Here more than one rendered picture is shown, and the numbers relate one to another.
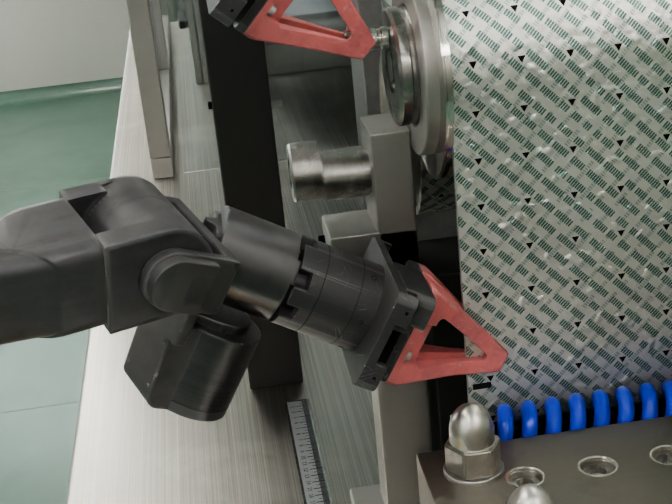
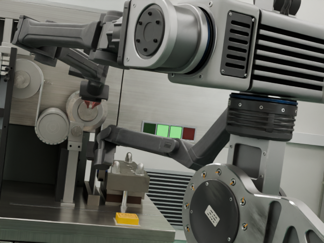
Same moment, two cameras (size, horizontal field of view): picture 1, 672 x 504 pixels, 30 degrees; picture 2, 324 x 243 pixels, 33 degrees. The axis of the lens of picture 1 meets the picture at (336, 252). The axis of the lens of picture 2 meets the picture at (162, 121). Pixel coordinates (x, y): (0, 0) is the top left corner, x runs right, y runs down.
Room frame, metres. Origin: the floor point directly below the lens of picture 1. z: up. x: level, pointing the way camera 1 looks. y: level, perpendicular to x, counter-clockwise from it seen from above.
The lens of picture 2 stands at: (0.73, 1.99, 1.35)
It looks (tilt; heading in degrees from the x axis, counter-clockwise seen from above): 3 degrees down; 264
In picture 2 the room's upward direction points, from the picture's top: 7 degrees clockwise
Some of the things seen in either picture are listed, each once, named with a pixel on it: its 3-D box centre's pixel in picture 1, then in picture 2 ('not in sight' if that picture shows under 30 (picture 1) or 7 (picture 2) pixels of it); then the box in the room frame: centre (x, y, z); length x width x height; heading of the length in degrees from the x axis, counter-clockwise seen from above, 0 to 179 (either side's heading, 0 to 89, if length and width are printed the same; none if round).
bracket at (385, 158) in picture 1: (375, 332); (72, 164); (0.81, -0.02, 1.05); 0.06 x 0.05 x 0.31; 95
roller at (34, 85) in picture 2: not in sight; (23, 79); (1.04, -0.17, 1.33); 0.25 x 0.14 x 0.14; 95
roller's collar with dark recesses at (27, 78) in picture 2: not in sight; (20, 79); (1.03, -0.02, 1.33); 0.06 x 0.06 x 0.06; 5
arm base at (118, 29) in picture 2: not in sight; (133, 36); (0.69, 0.96, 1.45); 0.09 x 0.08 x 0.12; 29
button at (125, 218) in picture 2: not in sight; (127, 219); (0.60, 0.15, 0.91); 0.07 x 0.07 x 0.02; 5
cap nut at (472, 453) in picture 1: (471, 437); (115, 167); (0.65, -0.07, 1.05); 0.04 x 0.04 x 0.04
